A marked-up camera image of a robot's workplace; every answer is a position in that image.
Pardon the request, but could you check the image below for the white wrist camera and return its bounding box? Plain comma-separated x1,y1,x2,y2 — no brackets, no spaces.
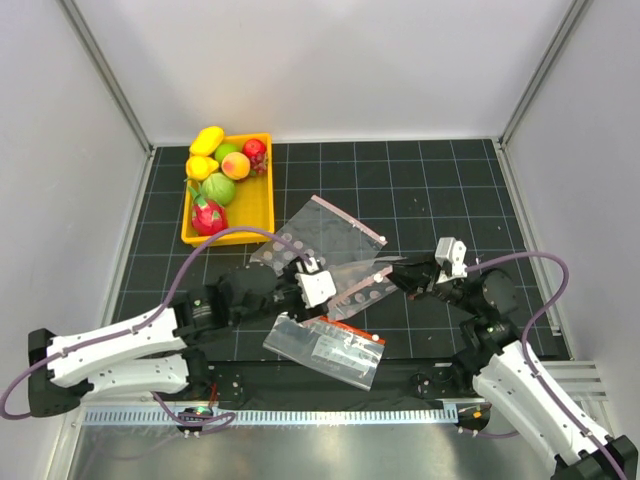
294,258,337,309
434,237,467,283

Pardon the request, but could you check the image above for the red apple toy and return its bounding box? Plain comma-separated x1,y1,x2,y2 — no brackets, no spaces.
242,138,267,158

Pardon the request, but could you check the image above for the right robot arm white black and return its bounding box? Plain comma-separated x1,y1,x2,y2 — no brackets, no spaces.
387,252,639,479

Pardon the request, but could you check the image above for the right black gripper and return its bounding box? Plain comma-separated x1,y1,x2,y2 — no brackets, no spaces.
373,248,481,315

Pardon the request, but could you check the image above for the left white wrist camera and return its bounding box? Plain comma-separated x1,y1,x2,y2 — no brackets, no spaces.
294,258,337,309

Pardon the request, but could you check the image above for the aluminium frame post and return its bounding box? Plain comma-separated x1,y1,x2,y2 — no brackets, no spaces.
56,0,153,156
498,0,593,150

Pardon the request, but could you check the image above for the clear bag pink zipper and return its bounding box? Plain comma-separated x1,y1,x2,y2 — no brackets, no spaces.
276,195,387,270

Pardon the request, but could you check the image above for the dark red grapes toy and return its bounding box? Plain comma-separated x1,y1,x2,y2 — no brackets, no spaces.
249,152,269,176

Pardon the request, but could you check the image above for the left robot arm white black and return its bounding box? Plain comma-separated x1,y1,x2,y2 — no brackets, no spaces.
28,261,337,418

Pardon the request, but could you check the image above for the clear bag orange zipper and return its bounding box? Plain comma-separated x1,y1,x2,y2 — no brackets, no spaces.
263,313,385,391

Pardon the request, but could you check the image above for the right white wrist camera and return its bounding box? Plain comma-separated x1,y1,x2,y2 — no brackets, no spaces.
434,237,467,283

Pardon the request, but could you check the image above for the left aluminium frame post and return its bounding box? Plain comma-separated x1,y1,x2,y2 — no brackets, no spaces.
56,0,153,156

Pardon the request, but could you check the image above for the yellow lemon toy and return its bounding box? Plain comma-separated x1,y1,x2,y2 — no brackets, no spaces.
185,156,219,182

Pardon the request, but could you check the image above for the slotted white cable duct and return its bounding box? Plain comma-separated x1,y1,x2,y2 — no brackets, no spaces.
82,405,458,426

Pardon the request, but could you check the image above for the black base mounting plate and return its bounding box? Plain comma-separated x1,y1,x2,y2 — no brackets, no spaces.
209,359,485,412

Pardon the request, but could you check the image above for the red dragon fruit toy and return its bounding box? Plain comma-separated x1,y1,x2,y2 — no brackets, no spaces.
187,186,229,236

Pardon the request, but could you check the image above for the yellow plastic tray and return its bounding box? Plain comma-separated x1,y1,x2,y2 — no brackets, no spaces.
180,133,275,247

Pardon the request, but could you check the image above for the yellow mango toy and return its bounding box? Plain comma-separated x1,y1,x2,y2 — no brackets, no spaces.
189,126,225,157

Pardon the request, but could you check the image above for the right aluminium frame post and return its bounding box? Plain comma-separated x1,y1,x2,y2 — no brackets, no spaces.
498,0,593,150

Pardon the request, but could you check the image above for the orange peach toy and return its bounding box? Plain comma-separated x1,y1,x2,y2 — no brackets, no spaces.
221,152,251,181

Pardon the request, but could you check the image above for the pink polka dot zip bag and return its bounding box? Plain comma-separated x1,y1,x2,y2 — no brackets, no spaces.
327,256,401,322

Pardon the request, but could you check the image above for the green lime toy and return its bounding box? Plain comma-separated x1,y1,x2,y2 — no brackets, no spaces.
214,142,241,163

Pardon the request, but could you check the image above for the green cabbage toy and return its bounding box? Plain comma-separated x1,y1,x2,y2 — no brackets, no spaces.
200,172,236,207

